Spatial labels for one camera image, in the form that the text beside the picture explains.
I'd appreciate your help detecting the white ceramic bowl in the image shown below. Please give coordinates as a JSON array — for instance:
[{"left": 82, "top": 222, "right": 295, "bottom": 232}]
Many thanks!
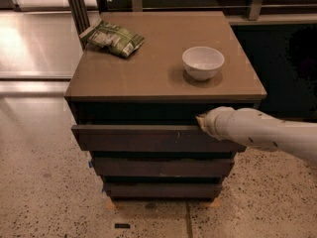
[{"left": 182, "top": 47, "right": 225, "bottom": 81}]

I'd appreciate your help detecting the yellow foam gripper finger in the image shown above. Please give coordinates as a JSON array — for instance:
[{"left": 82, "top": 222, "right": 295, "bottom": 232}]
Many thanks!
[{"left": 196, "top": 113, "right": 207, "bottom": 132}]

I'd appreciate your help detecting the black floor tape mark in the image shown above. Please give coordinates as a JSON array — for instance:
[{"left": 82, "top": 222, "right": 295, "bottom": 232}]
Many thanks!
[{"left": 114, "top": 223, "right": 131, "bottom": 229}]

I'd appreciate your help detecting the dark brown drawer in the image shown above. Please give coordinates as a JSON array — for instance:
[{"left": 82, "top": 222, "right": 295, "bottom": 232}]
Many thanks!
[
  {"left": 104, "top": 183, "right": 222, "bottom": 198},
  {"left": 71, "top": 125, "right": 245, "bottom": 153},
  {"left": 93, "top": 158, "right": 234, "bottom": 178}
]

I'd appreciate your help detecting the dark brown bottom drawer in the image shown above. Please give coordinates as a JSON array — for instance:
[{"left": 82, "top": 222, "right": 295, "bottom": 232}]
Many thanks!
[{"left": 104, "top": 183, "right": 222, "bottom": 198}]

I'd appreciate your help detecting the brown drawer cabinet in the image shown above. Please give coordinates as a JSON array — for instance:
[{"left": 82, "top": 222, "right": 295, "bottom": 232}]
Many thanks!
[{"left": 65, "top": 16, "right": 266, "bottom": 187}]

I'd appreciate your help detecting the dark brown middle drawer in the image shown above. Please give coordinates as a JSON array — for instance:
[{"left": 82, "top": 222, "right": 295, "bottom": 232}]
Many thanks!
[{"left": 93, "top": 158, "right": 234, "bottom": 178}]

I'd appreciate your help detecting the green snack bag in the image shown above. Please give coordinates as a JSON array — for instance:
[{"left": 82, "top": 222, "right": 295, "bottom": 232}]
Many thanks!
[{"left": 79, "top": 19, "right": 145, "bottom": 59}]

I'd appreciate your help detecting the dark brown top drawer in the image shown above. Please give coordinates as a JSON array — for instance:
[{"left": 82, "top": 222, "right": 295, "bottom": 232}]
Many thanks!
[{"left": 71, "top": 125, "right": 245, "bottom": 153}]

